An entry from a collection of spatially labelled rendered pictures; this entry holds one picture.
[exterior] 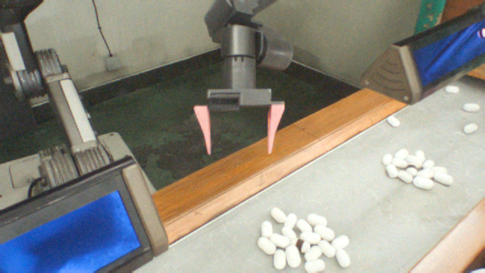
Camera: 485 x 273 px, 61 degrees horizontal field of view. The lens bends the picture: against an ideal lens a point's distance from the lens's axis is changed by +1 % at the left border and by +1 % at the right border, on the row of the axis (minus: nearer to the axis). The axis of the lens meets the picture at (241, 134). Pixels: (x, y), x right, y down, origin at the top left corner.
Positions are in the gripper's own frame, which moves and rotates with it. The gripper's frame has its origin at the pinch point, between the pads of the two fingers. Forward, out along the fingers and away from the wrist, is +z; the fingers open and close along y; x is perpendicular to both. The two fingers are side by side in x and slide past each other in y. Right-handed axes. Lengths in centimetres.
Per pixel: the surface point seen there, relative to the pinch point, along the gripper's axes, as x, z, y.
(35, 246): 38.6, 8.7, 13.9
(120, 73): -197, -64, 73
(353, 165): -23.9, 2.4, -25.4
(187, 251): -6.2, 17.1, 9.1
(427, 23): -54, -41, -59
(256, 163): -20.8, 1.7, -3.9
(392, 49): 17.4, -10.7, -18.7
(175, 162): -147, -3, 31
